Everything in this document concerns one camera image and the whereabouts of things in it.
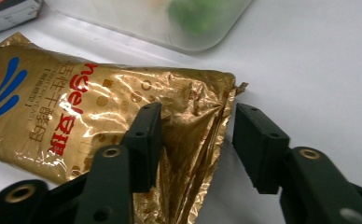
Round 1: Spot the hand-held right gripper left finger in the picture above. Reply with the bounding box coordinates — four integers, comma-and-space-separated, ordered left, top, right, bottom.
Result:
73, 102, 163, 224

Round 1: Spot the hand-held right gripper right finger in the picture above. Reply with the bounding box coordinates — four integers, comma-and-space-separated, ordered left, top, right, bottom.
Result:
231, 102, 362, 224

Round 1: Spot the gold foil packet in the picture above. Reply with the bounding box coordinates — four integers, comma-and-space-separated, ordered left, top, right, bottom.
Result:
0, 32, 249, 224

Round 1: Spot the clear plastic container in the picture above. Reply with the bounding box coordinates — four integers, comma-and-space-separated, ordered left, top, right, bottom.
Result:
43, 0, 253, 54

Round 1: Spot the green and white food packet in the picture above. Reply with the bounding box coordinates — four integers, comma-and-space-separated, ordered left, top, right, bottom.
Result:
166, 0, 233, 35

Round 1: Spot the red and black snack packet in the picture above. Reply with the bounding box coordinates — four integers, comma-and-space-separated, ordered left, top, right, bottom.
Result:
0, 0, 45, 38

